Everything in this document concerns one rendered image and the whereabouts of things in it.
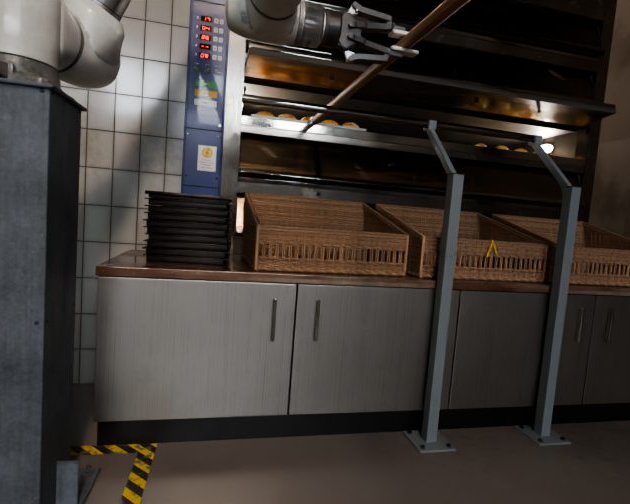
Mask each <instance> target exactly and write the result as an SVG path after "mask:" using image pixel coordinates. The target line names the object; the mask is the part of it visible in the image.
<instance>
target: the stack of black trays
mask: <svg viewBox="0 0 630 504"><path fill-rule="evenodd" d="M145 194H149V197H150V198H145V199H149V201H148V204H149V205H145V206H148V211H149V212H144V213H148V219H143V220H144V221H147V222H146V225H147V226H143V227H147V233H145V234H149V239H145V240H143V241H147V246H145V247H142V249H146V253H144V254H143V255H147V256H146V260H147V261H162V262H179V263H197V264H215V265H224V262H225V260H227V258H228V256H229V253H230V252H229V251H230V248H231V237H232V235H231V234H227V233H229V231H230V228H229V226H231V224H232V222H229V219H230V218H231V217H229V216H230V212H233V211H229V210H230V206H233V205H231V204H230V202H232V197H222V196H210V195H198V194H186V193H174V192H162V191H150V190H145ZM158 205H161V206H158ZM172 206H174V207H172ZM185 207H187V208H185ZM199 208H200V209H199ZM212 209H213V210H212ZM225 210H227V211H225Z"/></svg>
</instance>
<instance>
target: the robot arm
mask: <svg viewBox="0 0 630 504"><path fill-rule="evenodd" d="M131 1H132V0H63V1H62V0H0V77H1V78H9V79H17V80H25V81H33V82H41V83H48V84H53V85H55V86H56V87H57V88H59V89H60V90H62V89H61V88H60V81H59V80H61V81H63V82H65V83H68V84H71V85H73V86H77V87H81V88H87V89H97V88H103V87H106V86H108V85H110V84H111V83H112V82H113V81H114V80H115V79H116V77H117V75H118V73H119V70H120V65H121V59H120V54H121V49H122V44H123V40H124V37H125V34H124V29H123V25H122V24H121V23H120V20H121V19H122V17H123V15H124V13H125V11H126V10H127V8H128V6H129V4H130V2H131ZM354 16H358V17H361V18H364V19H368V20H371V21H374V22H377V23H366V22H359V21H358V20H357V19H356V18H355V17H354ZM225 18H226V23H227V26H228V28H229V30H230V31H232V32H233V33H235V34H237V35H239V36H241V37H243V38H246V39H249V40H252V41H256V42H260V43H265V44H271V45H285V44H291V45H296V46H303V47H309V48H317V47H318V46H319V45H320V46H322V47H328V48H333V49H339V50H340V51H341V52H344V54H345V58H346V60H345V63H346V64H351V63H354V62H358V63H371V64H384V63H385V62H386V61H387V60H388V58H389V57H392V58H397V59H400V58H402V57H403V56H405V57H410V58H414V57H415V56H416V55H418V54H419V51H418V50H413V49H408V48H403V47H398V46H393V45H392V46H391V47H390V48H388V47H385V46H382V45H379V44H377V43H374V42H371V41H368V40H366V39H365V38H363V37H361V33H389V34H388V37H391V38H397V39H402V38H403V37H404V36H405V35H406V34H407V33H408V32H407V31H406V28H404V27H400V26H395V23H392V21H391V20H392V17H391V16H390V15H388V14H384V13H381V12H378V11H375V10H372V9H369V8H366V7H362V6H361V5H360V4H359V3H357V2H356V1H354V2H353V3H352V5H351V6H350V8H349V11H348V12H345V13H341V12H338V11H333V10H328V9H326V10H325V11H324V6H323V5H322V4H317V3H312V2H307V1H305V0H226V5H225ZM354 47H355V48H358V49H364V50H366V51H369V52H372V53H375V54H378V55H373V54H360V53H358V54H355V53H354V52H350V51H349V50H350V49H352V48H354ZM62 91H63V90H62Z"/></svg>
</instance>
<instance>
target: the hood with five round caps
mask: <svg viewBox="0 0 630 504"><path fill-rule="evenodd" d="M496 1H501V2H505V3H510V4H514V5H519V6H523V7H528V8H532V9H536V10H541V11H545V12H550V13H554V14H559V15H563V16H568V17H572V18H577V19H581V20H586V21H590V22H594V23H598V22H600V21H603V18H604V10H605V2H606V0H496Z"/></svg>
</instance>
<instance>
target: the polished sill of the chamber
mask: <svg viewBox="0 0 630 504"><path fill-rule="evenodd" d="M241 125H248V126H256V127H264V128H272V129H280V130H288V131H296V132H304V133H312V134H320V135H328V136H336V137H344V138H352V139H360V140H369V141H377V142H385V143H393V144H401V145H409V146H417V147H425V148H433V149H434V147H433V145H432V143H431V141H430V140H429V139H421V138H413V137H406V136H398V135H390V134H383V133H375V132H367V131H359V130H352V129H344V128H336V127H329V126H321V125H313V124H306V123H298V122H290V121H282V120H275V119H267V118H259V117H252V116H244V115H241ZM441 143H442V145H443V147H444V149H445V150H449V151H457V152H465V153H473V154H481V155H489V156H497V157H505V158H513V159H521V160H529V161H537V162H543V161H542V160H541V158H540V157H539V156H538V154H537V153H529V152H521V151H514V150H506V149H498V148H490V147H483V146H475V145H467V144H460V143H452V142H444V141H441ZM549 156H550V157H551V159H552V160H553V161H554V163H555V164H561V165H569V166H577V167H584V166H585V160H583V159H575V158H567V157H560V156H552V155H549Z"/></svg>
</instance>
